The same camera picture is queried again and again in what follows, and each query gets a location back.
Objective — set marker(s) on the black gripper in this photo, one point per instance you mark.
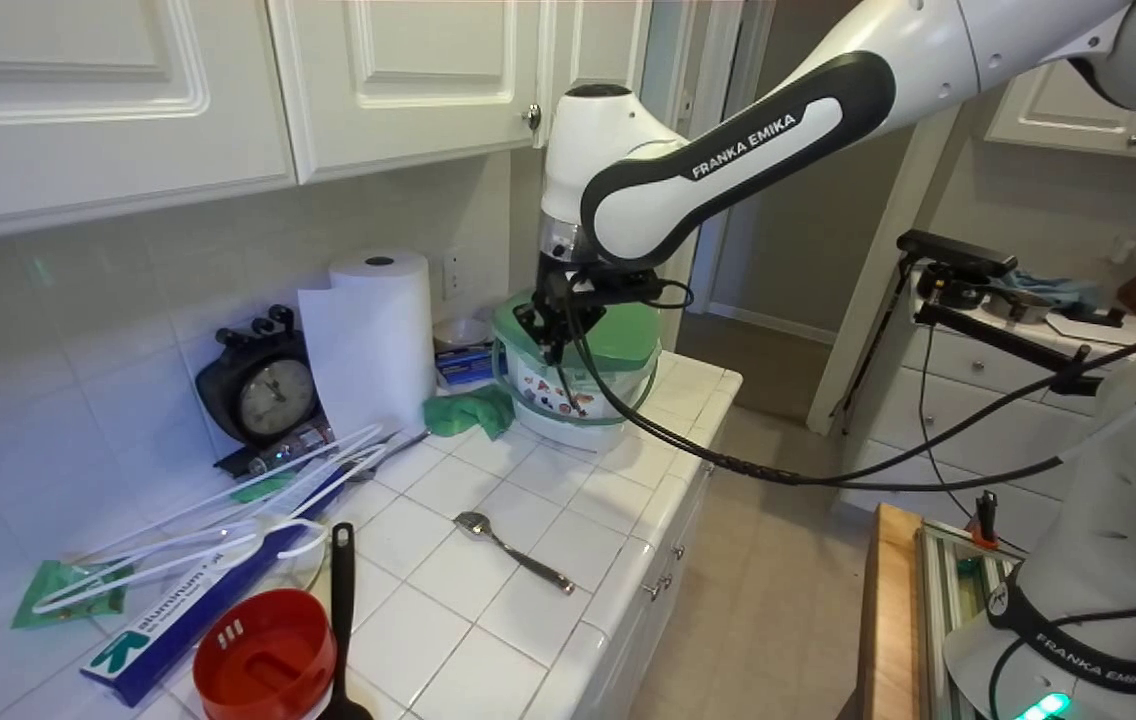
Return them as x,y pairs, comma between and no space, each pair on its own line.
568,301

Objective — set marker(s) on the white bin with liner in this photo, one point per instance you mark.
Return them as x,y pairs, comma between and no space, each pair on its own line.
572,400

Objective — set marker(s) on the green bin lid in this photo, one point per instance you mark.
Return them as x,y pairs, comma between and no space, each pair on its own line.
621,339

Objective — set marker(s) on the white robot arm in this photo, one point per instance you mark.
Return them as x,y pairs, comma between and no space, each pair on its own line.
624,189

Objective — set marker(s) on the green cloth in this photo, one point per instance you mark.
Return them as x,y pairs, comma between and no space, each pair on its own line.
486,408

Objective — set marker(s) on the white paper towel roll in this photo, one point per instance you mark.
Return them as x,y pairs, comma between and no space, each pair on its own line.
369,340

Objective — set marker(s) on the black measuring scoop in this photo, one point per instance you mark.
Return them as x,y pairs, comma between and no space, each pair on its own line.
342,607

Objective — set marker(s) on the black alarm clock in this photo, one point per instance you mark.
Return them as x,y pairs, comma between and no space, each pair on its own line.
262,384

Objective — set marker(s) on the white lower cabinet fronts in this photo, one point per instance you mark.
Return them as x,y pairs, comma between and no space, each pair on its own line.
639,593

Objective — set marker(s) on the red measuring cup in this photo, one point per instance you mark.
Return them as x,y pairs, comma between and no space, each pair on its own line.
271,656

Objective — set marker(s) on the green packet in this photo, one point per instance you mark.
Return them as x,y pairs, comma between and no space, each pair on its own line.
61,593

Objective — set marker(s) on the white upper cabinets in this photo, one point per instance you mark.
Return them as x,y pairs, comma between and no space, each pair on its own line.
126,107

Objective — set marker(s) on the black camera on stand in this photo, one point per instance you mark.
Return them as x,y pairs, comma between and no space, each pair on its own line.
958,276

